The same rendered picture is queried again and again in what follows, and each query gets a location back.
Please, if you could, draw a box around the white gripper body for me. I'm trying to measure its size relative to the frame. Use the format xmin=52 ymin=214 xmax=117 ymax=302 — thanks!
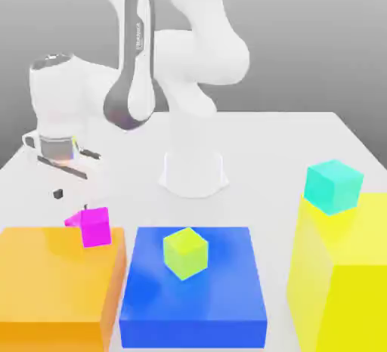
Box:
xmin=31 ymin=153 xmax=102 ymax=208

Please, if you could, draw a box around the small magenta cube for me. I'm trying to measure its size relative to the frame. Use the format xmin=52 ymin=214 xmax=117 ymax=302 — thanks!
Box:
xmin=63 ymin=206 xmax=113 ymax=249

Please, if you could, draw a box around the small lime green cube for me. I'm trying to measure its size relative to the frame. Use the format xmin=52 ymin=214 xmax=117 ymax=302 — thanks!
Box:
xmin=163 ymin=227 xmax=209 ymax=282

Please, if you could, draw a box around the small cyan cube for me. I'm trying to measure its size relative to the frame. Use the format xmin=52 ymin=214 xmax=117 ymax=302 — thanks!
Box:
xmin=303 ymin=159 xmax=365 ymax=217

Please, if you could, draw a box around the large orange box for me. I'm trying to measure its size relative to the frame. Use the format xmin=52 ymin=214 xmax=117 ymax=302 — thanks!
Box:
xmin=0 ymin=226 xmax=128 ymax=352

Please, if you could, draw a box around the large blue box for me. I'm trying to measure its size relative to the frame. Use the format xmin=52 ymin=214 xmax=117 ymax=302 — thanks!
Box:
xmin=118 ymin=226 xmax=268 ymax=350

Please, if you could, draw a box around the large yellow box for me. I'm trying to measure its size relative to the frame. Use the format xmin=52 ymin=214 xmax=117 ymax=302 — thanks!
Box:
xmin=285 ymin=191 xmax=387 ymax=352

